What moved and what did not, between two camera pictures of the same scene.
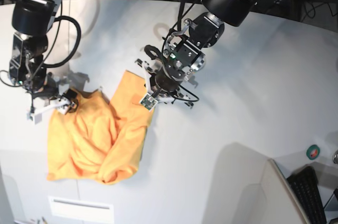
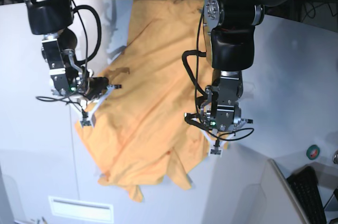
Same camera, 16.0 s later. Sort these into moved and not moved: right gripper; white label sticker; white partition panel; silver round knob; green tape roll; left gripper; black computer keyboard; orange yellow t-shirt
Moved: right gripper; orange yellow t-shirt; left gripper
Not moved: silver round knob; white label sticker; black computer keyboard; green tape roll; white partition panel
